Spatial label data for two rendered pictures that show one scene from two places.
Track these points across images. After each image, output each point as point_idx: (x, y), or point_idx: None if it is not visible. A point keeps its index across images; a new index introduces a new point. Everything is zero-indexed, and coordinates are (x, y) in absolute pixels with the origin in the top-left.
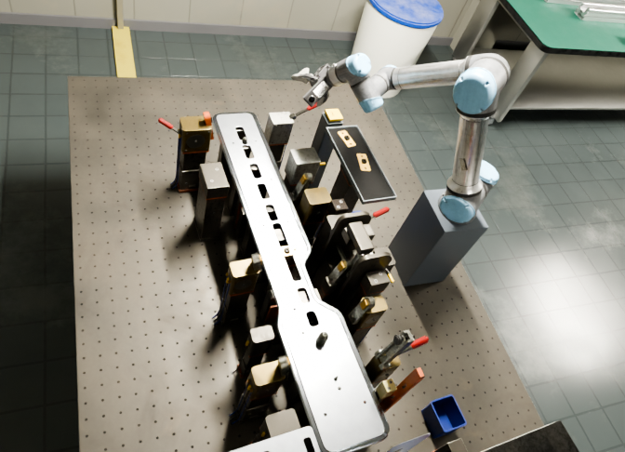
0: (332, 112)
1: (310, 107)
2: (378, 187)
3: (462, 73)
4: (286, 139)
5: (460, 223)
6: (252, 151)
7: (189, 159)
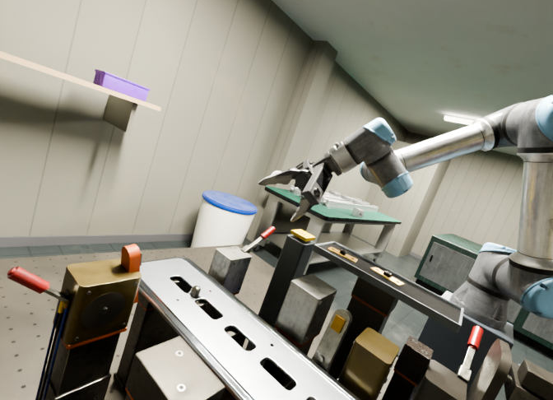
0: (299, 231)
1: (265, 234)
2: (436, 302)
3: (540, 104)
4: (239, 286)
5: (503, 327)
6: (214, 305)
7: (79, 360)
